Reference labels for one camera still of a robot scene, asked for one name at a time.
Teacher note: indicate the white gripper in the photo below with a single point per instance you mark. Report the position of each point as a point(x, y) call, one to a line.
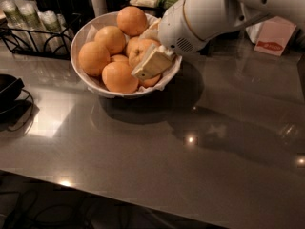
point(175, 30)

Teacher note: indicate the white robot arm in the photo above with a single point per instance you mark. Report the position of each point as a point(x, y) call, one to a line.
point(209, 18)

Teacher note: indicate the small hidden middle orange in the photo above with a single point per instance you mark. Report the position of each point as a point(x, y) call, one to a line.
point(121, 58)

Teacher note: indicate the white bowl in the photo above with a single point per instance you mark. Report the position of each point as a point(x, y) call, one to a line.
point(95, 84)

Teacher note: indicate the white cylinder container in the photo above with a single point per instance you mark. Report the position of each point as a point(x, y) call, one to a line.
point(99, 7)

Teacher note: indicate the right stacked cups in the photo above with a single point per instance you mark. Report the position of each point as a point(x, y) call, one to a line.
point(52, 24)

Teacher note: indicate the stacked cups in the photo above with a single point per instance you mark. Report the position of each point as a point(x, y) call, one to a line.
point(32, 20)
point(52, 24)
point(16, 23)

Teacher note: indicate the red and white card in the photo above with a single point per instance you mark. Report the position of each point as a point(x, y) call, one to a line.
point(274, 36)

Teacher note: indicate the middle stacked cups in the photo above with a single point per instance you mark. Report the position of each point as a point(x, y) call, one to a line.
point(32, 20)

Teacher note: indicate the left stacked cups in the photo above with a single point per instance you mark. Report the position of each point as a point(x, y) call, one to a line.
point(16, 23)

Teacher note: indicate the black wire cup rack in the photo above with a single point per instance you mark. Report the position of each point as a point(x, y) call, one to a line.
point(10, 40)

